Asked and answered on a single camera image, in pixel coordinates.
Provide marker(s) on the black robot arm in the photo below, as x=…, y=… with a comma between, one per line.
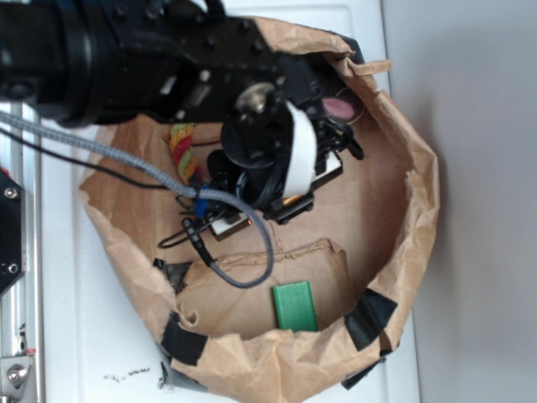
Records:
x=106, y=62

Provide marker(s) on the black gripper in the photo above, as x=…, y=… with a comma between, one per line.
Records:
x=280, y=146

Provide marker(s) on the aluminium frame rail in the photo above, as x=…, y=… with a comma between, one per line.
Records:
x=22, y=329

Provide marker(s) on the black bracket plate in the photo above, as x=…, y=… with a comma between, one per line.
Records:
x=11, y=241

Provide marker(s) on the black tape strip right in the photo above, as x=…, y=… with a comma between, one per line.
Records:
x=368, y=318

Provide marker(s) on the red yellow green rope toy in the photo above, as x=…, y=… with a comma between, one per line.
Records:
x=180, y=146

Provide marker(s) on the black tape strip left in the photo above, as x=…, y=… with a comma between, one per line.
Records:
x=180, y=344

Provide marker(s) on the green rectangular block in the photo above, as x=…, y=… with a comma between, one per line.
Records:
x=294, y=307

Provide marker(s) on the black tape strip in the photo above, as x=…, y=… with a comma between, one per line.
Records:
x=368, y=318
x=180, y=344

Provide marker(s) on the grey plush mouse toy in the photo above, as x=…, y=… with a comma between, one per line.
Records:
x=344, y=107

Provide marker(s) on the brown paper bag bin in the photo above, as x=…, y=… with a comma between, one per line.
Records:
x=373, y=227

